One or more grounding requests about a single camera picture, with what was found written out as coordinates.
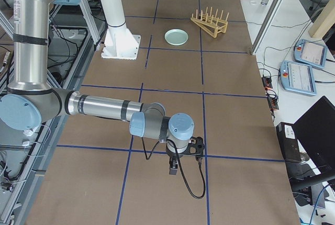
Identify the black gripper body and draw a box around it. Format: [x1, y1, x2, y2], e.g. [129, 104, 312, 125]
[166, 148, 187, 163]

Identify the light green plate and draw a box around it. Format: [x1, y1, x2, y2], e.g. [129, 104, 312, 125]
[164, 29, 188, 46]

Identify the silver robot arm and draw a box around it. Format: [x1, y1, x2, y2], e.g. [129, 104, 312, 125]
[1, 0, 194, 174]

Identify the wooden plate rack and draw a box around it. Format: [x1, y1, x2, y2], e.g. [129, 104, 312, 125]
[190, 7, 229, 38]

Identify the black computer box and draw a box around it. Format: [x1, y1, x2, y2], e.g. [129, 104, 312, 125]
[276, 122, 301, 163]

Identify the orange black usb hub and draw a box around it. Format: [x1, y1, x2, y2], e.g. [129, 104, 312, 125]
[262, 76, 273, 89]

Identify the black monitor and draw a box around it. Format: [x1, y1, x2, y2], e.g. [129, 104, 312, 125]
[290, 95, 335, 192]

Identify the near teach pendant tablet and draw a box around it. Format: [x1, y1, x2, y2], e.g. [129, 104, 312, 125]
[280, 61, 317, 96]

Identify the teach pendant tablet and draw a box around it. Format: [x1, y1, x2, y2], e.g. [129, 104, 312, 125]
[294, 39, 328, 69]
[280, 61, 317, 96]

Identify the far teach pendant tablet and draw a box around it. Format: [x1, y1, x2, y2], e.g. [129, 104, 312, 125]
[294, 39, 328, 69]

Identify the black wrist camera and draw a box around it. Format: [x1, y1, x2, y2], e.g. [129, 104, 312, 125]
[184, 137, 205, 156]

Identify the black camera cable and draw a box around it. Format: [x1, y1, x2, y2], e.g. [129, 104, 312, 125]
[141, 136, 206, 199]

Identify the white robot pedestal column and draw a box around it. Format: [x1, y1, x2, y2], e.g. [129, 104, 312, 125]
[100, 0, 141, 60]

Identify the aluminium frame post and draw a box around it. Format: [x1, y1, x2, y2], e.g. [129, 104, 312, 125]
[251, 0, 283, 55]

